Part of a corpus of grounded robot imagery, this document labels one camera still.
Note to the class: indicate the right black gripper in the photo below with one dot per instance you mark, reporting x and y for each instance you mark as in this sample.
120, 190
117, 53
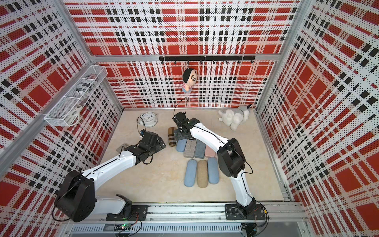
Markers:
180, 135

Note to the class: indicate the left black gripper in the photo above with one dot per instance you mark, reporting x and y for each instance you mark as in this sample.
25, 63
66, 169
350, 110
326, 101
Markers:
159, 146

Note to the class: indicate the beige case with dark glasses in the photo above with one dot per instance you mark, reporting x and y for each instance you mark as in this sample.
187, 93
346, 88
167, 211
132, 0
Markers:
171, 137

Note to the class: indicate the teal-lined glasses case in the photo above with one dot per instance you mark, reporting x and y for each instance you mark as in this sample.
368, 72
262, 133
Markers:
190, 149

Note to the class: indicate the teal grey case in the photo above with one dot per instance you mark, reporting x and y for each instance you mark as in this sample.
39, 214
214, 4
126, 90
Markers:
199, 151

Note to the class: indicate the blue case with white sunglasses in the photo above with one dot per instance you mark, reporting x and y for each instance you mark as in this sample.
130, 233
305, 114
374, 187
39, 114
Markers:
190, 173

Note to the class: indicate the blue case with pink glasses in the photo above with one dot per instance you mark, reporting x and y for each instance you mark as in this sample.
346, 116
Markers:
213, 171

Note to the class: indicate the grey marble teal-lined case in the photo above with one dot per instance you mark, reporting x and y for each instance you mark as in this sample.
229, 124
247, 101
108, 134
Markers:
122, 147

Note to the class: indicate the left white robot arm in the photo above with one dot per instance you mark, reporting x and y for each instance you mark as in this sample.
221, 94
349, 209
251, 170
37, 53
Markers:
77, 197

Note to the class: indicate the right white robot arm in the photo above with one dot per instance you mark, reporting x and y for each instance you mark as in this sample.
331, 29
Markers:
231, 159

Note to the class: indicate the white alarm clock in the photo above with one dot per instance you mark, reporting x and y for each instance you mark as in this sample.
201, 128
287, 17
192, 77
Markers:
148, 119

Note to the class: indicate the cartoon boy doll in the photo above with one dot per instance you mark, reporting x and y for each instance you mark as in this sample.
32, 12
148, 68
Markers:
189, 78

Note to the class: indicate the white plush toy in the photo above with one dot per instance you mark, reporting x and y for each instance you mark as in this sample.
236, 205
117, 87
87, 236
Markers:
236, 116

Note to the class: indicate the white scissors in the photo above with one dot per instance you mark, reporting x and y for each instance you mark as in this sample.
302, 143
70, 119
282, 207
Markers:
73, 117

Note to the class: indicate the small circuit board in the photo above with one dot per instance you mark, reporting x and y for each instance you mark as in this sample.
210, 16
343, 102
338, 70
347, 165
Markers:
116, 228

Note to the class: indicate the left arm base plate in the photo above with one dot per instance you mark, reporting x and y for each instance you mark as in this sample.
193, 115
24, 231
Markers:
130, 213

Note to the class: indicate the clear wall shelf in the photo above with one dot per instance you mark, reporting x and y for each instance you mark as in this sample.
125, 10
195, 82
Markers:
55, 117

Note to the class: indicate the black hook rail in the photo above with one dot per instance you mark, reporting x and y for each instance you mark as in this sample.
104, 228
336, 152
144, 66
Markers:
226, 58

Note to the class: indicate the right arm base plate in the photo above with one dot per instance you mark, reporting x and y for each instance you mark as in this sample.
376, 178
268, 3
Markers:
236, 212

